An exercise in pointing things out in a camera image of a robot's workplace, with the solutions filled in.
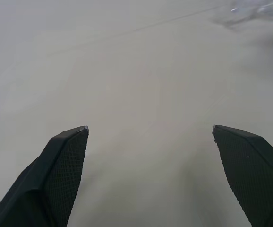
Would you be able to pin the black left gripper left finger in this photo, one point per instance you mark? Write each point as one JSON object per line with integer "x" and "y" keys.
{"x": 44, "y": 179}

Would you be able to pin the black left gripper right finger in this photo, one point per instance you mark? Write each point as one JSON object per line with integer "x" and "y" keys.
{"x": 254, "y": 172}

